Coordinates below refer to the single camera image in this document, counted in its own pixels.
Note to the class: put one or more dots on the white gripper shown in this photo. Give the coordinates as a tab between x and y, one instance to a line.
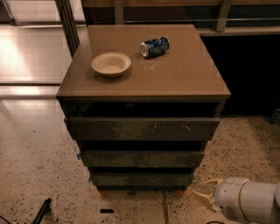
227	196

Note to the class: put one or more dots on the drawer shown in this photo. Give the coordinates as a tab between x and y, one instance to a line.
142	129
142	179
142	159

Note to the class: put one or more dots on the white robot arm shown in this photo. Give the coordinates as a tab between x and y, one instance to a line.
240	199

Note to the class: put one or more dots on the black tape floor marker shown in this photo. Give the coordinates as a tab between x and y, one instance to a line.
106	211

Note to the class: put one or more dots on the crushed blue soda can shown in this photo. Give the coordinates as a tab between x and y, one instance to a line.
154	47

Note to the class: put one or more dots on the beige paper bowl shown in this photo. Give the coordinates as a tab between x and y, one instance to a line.
111	64

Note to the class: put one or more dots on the black rod on floor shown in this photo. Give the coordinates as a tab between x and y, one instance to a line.
45	208

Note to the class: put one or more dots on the metal railing frame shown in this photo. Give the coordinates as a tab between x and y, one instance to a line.
222	24

